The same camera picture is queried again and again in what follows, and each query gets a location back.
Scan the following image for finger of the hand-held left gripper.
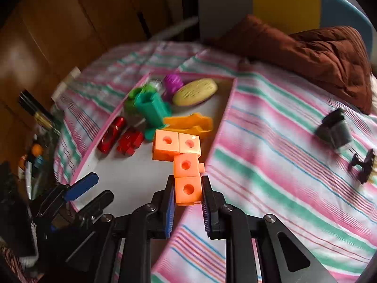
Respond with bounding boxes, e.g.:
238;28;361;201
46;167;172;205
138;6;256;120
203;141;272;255
77;190;115;217
35;172;100;214

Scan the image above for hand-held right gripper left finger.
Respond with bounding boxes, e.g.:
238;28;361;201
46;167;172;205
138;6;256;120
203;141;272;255
38;175;176;283

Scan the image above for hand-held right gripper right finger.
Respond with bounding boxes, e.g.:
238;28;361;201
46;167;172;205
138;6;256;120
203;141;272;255
202;175;338;283

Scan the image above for pink rimmed tray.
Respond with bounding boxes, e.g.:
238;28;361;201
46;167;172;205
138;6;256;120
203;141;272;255
69;71;238;272

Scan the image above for orange holed block chain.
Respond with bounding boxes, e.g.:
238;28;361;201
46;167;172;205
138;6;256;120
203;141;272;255
152;129;206;207

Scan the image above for red metallic cylinder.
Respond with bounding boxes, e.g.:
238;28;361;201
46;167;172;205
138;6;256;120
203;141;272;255
97;116;127;154

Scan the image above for red plastic block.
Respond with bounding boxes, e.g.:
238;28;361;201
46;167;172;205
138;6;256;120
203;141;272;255
116;127;145;156

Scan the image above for orange yellow plastic toy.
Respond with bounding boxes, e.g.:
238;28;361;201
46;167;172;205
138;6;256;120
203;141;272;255
163;112;213;140

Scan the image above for yellow ribbed oval toy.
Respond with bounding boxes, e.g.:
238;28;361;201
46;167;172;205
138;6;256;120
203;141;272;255
172;78;219;107

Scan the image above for striped blanket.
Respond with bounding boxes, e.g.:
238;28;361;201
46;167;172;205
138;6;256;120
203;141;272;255
53;41;377;283

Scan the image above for black and gold bottle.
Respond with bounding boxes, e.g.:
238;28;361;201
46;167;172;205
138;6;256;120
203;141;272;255
19;90;61;131

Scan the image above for lime green toy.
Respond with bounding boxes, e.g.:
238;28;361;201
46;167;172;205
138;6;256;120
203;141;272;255
124;84;156;116

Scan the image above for purple ribbed toy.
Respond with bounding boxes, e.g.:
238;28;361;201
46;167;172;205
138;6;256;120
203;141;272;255
161;74;185;102

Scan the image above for grey filter cup black lid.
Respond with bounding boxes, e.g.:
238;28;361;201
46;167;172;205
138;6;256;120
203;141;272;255
315;108;353;150

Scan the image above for black and gold toy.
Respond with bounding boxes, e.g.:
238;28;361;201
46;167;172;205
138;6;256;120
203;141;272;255
348;149;377;185

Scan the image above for wooden wardrobe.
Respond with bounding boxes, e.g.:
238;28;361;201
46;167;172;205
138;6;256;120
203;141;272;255
0;0;184;166

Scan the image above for brown quilt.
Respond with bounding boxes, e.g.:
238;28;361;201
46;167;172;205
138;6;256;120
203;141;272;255
210;15;373;115

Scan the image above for grey headboard panel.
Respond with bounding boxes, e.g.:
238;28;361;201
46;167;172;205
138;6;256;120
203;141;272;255
197;0;254;43

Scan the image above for pink pillow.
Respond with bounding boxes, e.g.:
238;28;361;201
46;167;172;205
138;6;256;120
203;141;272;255
369;74;377;113

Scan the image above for yellow headboard panel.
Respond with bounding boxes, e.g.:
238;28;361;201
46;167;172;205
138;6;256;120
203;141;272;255
253;0;322;35

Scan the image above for blue headboard panel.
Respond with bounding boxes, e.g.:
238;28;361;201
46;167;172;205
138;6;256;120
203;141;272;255
320;0;372;36

